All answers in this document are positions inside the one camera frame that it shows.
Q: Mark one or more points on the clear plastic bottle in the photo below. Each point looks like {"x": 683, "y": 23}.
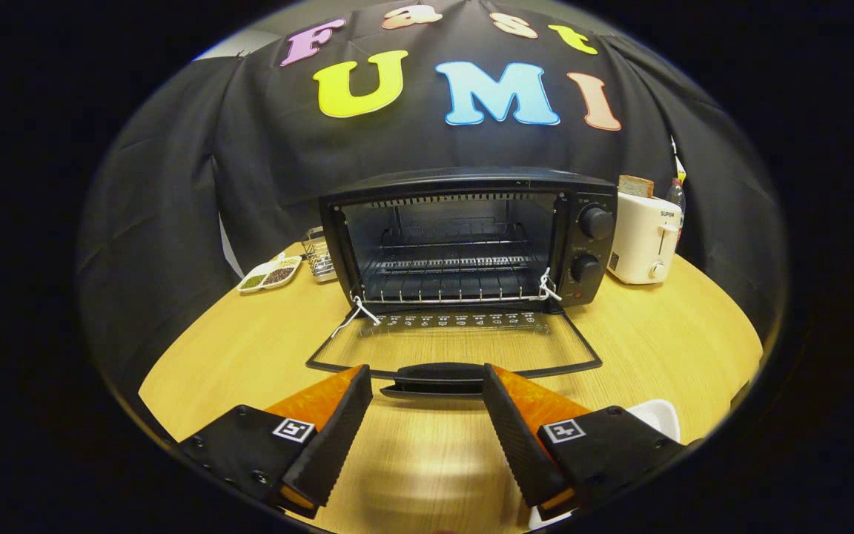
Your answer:
{"x": 676, "y": 196}

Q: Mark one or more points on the white divided dish with beans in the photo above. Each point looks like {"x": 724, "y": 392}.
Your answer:
{"x": 270, "y": 274}

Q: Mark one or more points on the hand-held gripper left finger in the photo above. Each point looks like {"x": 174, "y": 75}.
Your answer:
{"x": 338, "y": 445}

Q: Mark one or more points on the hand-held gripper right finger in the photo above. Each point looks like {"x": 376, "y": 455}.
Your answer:
{"x": 520, "y": 445}

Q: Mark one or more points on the black toaster oven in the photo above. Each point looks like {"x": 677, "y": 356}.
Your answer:
{"x": 471, "y": 182}

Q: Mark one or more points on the white square plate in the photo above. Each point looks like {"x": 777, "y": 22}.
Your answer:
{"x": 657, "y": 419}

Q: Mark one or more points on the white toaster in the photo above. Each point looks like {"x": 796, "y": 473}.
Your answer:
{"x": 638, "y": 237}

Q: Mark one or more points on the brown bread slice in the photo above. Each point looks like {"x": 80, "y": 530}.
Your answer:
{"x": 634, "y": 187}

